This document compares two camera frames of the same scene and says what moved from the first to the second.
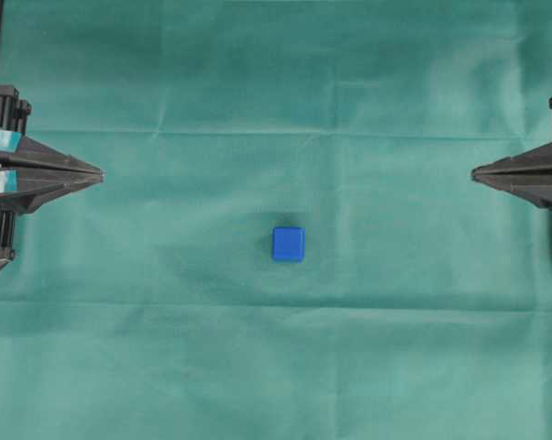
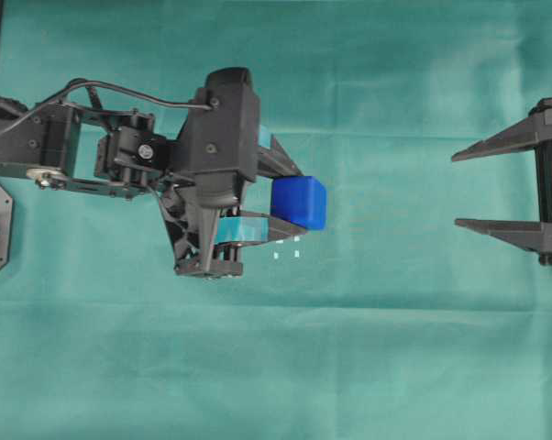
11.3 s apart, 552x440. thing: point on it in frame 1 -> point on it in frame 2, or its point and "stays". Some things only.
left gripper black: (32, 158) -> (200, 215)
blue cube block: (288, 244) -> (302, 200)
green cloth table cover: (428, 305) stays
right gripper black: (551, 159) -> (550, 236)
